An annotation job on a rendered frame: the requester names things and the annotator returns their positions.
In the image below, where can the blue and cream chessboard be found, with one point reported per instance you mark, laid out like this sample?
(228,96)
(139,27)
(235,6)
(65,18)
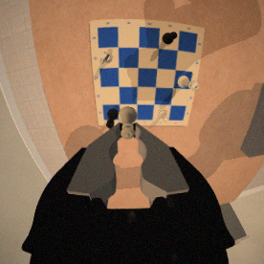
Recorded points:
(144,71)

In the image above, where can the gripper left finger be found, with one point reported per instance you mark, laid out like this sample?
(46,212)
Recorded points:
(89,174)

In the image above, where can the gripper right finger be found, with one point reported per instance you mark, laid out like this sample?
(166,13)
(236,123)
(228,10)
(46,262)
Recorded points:
(165,172)

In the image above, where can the white pawn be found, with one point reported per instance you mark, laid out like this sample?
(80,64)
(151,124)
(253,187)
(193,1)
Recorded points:
(162,114)

